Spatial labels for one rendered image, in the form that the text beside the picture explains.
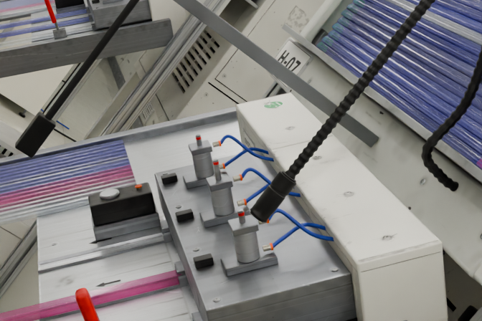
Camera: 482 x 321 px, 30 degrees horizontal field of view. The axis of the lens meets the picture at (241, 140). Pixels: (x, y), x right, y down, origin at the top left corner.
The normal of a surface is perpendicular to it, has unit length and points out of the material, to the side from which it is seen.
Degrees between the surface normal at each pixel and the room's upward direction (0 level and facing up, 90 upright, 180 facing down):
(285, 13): 90
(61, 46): 90
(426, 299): 90
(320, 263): 48
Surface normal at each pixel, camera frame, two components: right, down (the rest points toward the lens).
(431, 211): -0.77, -0.53
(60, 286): -0.15, -0.92
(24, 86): 0.22, 0.32
